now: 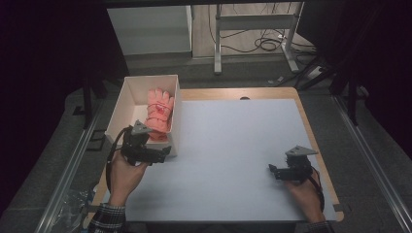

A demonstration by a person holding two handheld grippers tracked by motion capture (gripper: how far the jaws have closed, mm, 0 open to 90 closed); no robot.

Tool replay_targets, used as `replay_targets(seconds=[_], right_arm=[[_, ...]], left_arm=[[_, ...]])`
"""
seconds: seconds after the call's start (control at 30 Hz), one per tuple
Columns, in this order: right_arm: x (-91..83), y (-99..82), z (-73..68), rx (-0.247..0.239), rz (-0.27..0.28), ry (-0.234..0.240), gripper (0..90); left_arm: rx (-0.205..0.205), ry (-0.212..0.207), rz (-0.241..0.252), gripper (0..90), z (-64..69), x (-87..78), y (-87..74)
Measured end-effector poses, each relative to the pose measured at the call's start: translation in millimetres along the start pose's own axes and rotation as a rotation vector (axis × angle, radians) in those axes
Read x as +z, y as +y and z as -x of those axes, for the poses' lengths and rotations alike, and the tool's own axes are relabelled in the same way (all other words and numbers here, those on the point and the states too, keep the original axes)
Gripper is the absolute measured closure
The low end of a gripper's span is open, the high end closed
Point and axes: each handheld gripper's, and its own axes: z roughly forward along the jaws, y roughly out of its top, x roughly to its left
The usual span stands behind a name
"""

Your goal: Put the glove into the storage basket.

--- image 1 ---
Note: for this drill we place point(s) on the white power strip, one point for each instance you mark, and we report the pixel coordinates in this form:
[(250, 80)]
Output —
[(314, 73)]

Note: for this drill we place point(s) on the pink glove with red emblem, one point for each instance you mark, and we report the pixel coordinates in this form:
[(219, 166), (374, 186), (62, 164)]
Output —
[(158, 116)]

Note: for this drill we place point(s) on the pale blue table mat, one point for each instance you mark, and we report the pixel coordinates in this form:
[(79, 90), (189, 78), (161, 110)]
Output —
[(226, 161)]

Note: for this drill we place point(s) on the black stand leg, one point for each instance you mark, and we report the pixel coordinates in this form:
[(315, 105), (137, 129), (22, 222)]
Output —
[(87, 103), (352, 103)]

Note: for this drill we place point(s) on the white box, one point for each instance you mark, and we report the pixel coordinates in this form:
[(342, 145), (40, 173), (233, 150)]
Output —
[(139, 93)]

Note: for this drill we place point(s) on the clear plastic bag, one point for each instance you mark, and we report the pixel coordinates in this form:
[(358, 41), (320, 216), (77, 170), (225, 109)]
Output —
[(74, 210)]

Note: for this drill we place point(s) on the white cabinet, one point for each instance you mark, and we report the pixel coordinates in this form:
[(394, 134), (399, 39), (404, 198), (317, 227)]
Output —
[(152, 30)]

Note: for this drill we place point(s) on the person's left hand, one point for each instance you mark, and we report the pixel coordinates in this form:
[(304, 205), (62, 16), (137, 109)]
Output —
[(124, 181)]

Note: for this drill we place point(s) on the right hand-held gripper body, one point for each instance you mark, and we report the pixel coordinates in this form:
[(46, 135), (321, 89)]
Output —
[(298, 165)]

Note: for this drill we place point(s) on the person's right hand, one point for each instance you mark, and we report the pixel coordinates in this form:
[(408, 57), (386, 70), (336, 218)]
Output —
[(306, 197)]

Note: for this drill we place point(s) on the aluminium rail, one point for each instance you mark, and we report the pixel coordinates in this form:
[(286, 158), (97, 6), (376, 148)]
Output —
[(372, 165), (69, 171)]

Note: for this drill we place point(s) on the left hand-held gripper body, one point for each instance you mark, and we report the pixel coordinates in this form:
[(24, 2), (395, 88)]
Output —
[(137, 145)]

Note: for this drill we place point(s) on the grey metal desk frame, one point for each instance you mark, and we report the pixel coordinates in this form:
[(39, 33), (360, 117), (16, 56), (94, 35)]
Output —
[(256, 22)]

